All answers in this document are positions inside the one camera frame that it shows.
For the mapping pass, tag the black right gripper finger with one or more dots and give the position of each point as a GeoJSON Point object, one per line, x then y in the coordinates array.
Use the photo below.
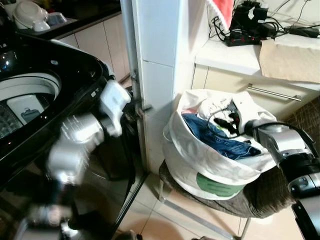
{"type": "Point", "coordinates": [222, 120]}
{"type": "Point", "coordinates": [221, 131]}

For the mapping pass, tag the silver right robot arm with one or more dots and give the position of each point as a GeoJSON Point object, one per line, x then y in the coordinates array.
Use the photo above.
{"type": "Point", "coordinates": [295, 155]}

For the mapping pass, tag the black top-load washing machine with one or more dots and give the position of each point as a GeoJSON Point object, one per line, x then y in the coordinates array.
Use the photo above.
{"type": "Point", "coordinates": [30, 145]}

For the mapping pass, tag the blue denim garment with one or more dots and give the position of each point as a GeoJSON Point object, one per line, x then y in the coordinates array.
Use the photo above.
{"type": "Point", "coordinates": [215, 142]}

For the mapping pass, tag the white crumpled garment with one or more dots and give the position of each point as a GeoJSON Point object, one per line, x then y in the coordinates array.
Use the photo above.
{"type": "Point", "coordinates": [210, 107]}

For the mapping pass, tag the white laundry bag green label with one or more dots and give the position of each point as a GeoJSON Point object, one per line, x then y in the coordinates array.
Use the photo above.
{"type": "Point", "coordinates": [195, 165]}

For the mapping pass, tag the white cabinet with drawer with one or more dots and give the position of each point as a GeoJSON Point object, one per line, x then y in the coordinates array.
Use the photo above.
{"type": "Point", "coordinates": [225, 60]}

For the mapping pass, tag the beige kitchen cabinet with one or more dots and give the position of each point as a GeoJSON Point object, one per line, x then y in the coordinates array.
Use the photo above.
{"type": "Point", "coordinates": [100, 47]}

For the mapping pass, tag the brown woven fabric seat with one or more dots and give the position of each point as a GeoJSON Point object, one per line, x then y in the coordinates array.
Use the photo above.
{"type": "Point", "coordinates": [307, 125]}

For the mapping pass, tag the brown cushioned metal stool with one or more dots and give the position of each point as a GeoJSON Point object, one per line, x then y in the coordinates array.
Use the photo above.
{"type": "Point", "coordinates": [265, 195]}

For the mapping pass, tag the beige cloth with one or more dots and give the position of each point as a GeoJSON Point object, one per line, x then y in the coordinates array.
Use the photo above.
{"type": "Point", "coordinates": [290, 60]}

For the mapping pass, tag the black power strip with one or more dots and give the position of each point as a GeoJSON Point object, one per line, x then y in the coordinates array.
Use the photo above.
{"type": "Point", "coordinates": [242, 38]}

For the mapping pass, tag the black battery charger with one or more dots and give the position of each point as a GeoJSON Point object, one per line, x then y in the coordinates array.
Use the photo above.
{"type": "Point", "coordinates": [252, 17]}

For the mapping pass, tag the red cloth white trim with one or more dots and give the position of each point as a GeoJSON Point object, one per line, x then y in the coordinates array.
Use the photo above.
{"type": "Point", "coordinates": [222, 11]}

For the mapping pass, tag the black power adapter brick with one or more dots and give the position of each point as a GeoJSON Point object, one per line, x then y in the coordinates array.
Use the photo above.
{"type": "Point", "coordinates": [305, 31]}

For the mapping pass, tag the small grey box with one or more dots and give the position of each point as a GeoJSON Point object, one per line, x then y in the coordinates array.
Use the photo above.
{"type": "Point", "coordinates": [57, 19]}

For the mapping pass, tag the white rice cooker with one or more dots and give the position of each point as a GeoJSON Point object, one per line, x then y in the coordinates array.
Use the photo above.
{"type": "Point", "coordinates": [30, 15]}

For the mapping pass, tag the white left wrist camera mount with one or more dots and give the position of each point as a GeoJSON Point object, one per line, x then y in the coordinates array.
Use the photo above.
{"type": "Point", "coordinates": [114, 102]}

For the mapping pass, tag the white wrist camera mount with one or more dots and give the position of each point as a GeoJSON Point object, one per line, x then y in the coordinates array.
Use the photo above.
{"type": "Point", "coordinates": [114, 102]}
{"type": "Point", "coordinates": [252, 110]}

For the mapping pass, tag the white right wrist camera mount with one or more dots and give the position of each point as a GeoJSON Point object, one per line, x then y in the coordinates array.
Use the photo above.
{"type": "Point", "coordinates": [252, 110]}

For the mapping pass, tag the grey metal door frame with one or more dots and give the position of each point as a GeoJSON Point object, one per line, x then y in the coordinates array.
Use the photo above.
{"type": "Point", "coordinates": [131, 60]}

